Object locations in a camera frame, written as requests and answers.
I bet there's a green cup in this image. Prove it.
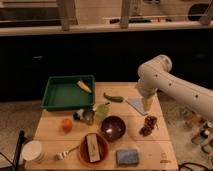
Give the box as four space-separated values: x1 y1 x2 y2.
95 102 110 119

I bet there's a grey triangular cloth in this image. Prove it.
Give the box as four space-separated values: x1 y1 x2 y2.
126 98 147 116

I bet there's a yellow corn cob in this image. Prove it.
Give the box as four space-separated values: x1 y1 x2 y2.
77 80 92 94

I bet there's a green plastic tray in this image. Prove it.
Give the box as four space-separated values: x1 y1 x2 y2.
41 75 95 111

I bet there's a blue sponge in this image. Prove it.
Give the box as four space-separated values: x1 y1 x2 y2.
116 149 139 165

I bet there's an orange bowl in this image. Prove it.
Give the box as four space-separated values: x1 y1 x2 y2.
78 133 109 168

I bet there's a wooden block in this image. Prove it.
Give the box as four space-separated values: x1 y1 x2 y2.
86 134 100 162

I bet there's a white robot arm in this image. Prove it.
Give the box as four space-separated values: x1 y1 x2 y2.
137 55 213 122

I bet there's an orange fruit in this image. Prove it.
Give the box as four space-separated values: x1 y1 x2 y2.
61 118 72 133

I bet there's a purple bowl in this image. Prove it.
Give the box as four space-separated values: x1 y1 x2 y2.
100 116 126 142

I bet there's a metal measuring cup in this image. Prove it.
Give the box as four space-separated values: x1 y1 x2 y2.
83 110 95 125

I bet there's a bunch of dark grapes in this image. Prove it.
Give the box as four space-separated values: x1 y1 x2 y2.
139 116 158 136

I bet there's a black and white small toy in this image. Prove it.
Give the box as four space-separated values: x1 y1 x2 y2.
73 109 84 120

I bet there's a silver fork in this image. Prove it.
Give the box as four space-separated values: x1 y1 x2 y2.
54 145 79 160

